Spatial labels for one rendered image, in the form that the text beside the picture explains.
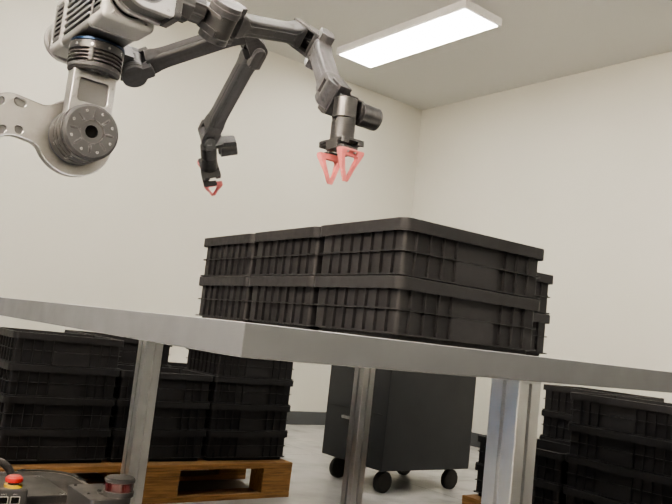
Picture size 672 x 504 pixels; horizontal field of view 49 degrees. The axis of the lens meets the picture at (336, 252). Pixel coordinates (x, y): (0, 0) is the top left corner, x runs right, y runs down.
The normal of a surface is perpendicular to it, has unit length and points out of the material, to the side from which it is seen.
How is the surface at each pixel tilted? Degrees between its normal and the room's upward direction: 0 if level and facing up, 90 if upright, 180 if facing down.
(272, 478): 90
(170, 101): 90
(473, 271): 90
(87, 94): 90
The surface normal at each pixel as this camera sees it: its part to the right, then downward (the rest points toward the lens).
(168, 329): -0.77, -0.16
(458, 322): 0.57, -0.03
